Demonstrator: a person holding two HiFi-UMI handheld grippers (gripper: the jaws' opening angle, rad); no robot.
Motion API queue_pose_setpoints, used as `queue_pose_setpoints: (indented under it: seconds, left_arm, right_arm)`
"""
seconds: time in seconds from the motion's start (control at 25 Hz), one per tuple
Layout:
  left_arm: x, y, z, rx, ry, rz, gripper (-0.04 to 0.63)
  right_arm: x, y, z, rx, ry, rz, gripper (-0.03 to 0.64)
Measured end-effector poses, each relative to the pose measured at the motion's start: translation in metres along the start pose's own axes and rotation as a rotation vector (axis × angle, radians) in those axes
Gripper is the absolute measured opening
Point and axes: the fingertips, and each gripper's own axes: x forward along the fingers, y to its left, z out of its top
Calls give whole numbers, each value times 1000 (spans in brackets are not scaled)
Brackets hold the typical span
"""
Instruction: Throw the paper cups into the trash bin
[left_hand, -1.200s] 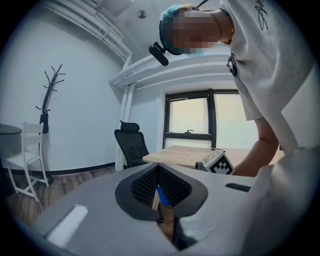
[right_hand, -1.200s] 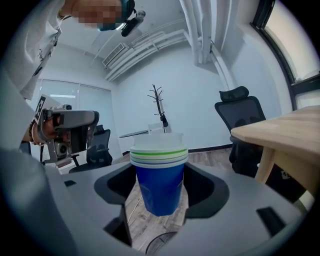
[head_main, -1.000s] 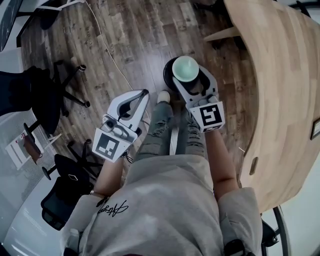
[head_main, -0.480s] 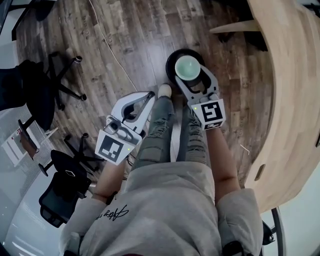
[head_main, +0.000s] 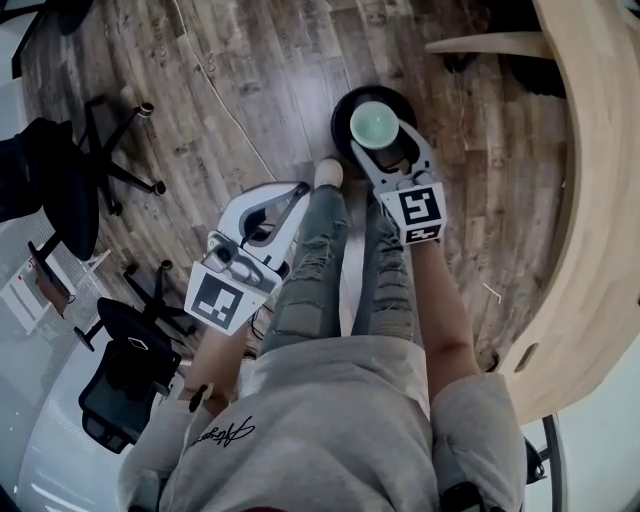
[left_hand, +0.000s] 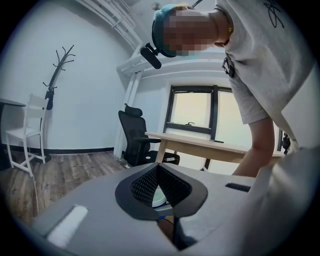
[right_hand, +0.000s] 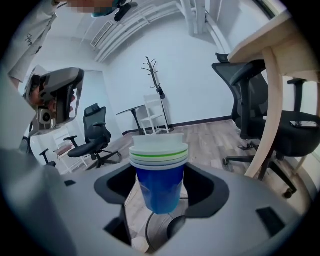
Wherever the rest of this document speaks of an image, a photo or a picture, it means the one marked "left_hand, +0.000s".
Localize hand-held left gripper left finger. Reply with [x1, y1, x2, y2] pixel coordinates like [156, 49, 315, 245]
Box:
[32, 162, 176, 256]

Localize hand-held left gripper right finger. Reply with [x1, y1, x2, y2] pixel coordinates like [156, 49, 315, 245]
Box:
[158, 162, 256, 251]

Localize green paper cup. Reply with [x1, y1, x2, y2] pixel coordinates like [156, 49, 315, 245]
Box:
[151, 186, 173, 210]

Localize person's right forearm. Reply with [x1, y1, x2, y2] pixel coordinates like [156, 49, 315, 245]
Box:
[231, 116, 276, 178]

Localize light wooden table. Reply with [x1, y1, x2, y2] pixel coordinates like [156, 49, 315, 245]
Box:
[144, 131, 286, 173]

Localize black office chair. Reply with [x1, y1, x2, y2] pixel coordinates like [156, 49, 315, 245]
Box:
[279, 129, 293, 155]
[117, 102, 181, 167]

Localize black coat rack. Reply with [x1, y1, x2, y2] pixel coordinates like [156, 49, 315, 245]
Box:
[42, 44, 76, 111]

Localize white wooden chair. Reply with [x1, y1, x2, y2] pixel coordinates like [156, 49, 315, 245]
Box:
[5, 92, 48, 177]

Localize small black clip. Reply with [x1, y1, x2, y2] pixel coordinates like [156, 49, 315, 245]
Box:
[221, 56, 236, 78]

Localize person in white shirt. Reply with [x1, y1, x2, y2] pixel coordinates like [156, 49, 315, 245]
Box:
[214, 0, 320, 153]

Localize person's head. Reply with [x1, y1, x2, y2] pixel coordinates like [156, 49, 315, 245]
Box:
[151, 2, 235, 60]

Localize teal head cap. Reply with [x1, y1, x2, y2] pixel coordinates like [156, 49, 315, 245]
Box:
[151, 2, 201, 60]

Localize thin white floor cable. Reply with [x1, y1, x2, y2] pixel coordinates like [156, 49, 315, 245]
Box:
[24, 146, 41, 217]

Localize black window frame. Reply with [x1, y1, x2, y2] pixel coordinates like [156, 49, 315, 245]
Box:
[162, 84, 235, 141]

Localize white wall pipes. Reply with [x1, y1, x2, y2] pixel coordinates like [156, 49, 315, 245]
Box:
[104, 0, 151, 161]

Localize black head camera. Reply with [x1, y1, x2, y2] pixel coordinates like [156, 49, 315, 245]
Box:
[139, 42, 163, 70]

